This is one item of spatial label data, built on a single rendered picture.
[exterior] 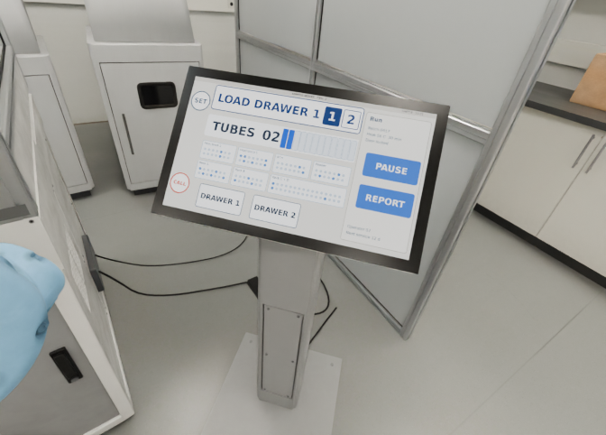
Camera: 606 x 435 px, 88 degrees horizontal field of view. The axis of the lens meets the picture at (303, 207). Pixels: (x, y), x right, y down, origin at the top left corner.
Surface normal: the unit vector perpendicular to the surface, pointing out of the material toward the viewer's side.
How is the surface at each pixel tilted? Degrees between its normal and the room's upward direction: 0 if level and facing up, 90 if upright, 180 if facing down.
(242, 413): 3
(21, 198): 90
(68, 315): 90
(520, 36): 90
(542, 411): 0
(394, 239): 50
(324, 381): 5
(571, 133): 90
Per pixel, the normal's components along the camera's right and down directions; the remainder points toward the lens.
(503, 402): 0.09, -0.81
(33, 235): 0.58, 0.51
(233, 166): -0.12, -0.11
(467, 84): -0.84, 0.25
